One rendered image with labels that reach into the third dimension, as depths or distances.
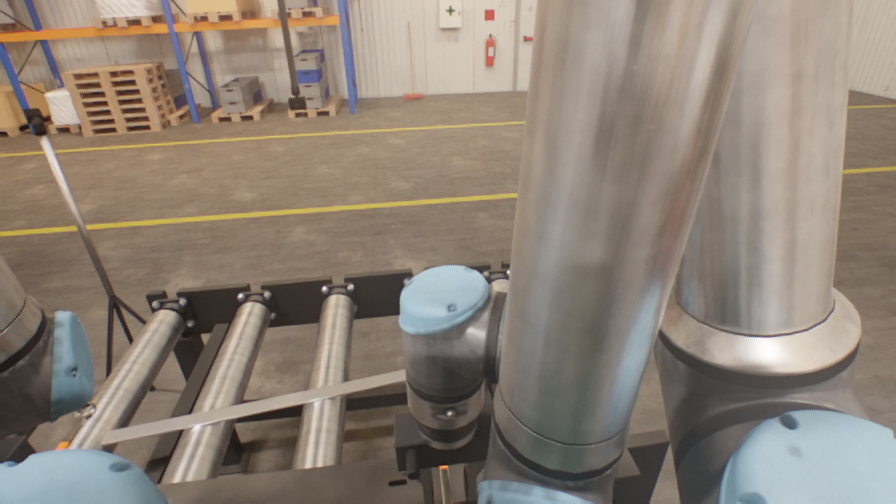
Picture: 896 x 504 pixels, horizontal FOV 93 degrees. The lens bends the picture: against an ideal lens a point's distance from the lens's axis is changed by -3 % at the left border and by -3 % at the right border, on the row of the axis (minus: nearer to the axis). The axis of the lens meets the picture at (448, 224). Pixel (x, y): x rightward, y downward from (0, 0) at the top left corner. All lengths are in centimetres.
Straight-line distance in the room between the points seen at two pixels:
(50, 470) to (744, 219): 47
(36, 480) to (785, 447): 45
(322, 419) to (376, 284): 61
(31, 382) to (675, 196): 48
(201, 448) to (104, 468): 93
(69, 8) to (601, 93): 1094
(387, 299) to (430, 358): 127
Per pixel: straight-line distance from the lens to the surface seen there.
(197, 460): 128
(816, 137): 35
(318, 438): 121
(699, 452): 41
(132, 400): 157
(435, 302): 43
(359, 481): 81
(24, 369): 49
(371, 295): 171
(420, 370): 48
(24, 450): 75
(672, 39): 18
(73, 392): 51
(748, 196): 35
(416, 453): 59
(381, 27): 948
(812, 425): 38
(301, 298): 174
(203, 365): 172
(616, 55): 18
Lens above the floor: 184
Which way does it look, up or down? 27 degrees down
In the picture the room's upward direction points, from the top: 1 degrees counter-clockwise
